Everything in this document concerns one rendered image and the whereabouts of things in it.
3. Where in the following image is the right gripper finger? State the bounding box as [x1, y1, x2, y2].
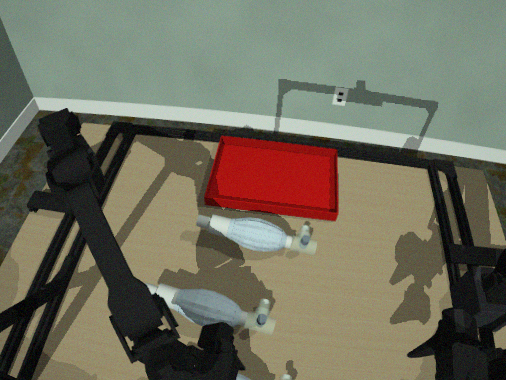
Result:
[407, 319, 453, 358]

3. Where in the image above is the red tray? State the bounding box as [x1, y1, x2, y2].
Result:
[204, 136, 338, 221]

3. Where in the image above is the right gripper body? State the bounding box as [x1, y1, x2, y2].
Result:
[442, 307, 506, 380]

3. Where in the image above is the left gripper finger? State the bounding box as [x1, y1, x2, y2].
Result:
[231, 336, 245, 370]

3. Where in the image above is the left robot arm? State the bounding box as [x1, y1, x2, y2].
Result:
[37, 108, 240, 380]

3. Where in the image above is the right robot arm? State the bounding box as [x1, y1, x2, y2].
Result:
[434, 248, 506, 380]

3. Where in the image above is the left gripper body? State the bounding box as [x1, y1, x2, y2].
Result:
[183, 322, 234, 369]

